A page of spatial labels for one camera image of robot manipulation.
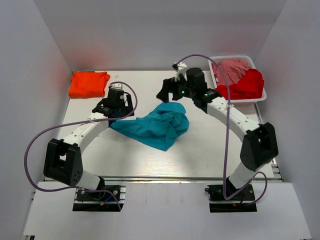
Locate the teal t-shirt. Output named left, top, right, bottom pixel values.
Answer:
left=111, top=102, right=190, bottom=151

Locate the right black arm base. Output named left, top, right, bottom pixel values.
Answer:
left=204, top=184, right=257, bottom=213

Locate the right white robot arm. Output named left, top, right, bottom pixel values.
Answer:
left=156, top=67, right=279, bottom=197

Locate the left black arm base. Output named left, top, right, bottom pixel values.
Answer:
left=72, top=184, right=126, bottom=212

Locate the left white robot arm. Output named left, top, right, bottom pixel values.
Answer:
left=43, top=87, right=134, bottom=191

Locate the pink t-shirt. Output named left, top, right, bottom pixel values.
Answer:
left=212, top=58, right=251, bottom=87

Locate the folded orange t-shirt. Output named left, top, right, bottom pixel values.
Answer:
left=68, top=71, right=111, bottom=99

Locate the red t-shirt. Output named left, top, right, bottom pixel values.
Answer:
left=229, top=68, right=265, bottom=100

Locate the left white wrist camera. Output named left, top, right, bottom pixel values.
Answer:
left=108, top=83, right=124, bottom=93

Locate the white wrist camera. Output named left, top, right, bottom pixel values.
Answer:
left=172, top=61, right=188, bottom=82
left=108, top=83, right=124, bottom=93

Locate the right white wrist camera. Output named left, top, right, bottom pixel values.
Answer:
left=172, top=61, right=188, bottom=82

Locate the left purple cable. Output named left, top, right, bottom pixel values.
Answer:
left=23, top=81, right=139, bottom=193

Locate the purple cable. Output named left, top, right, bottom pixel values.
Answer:
left=174, top=53, right=268, bottom=207
left=23, top=81, right=139, bottom=193

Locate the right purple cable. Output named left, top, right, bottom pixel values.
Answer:
left=174, top=53, right=268, bottom=207

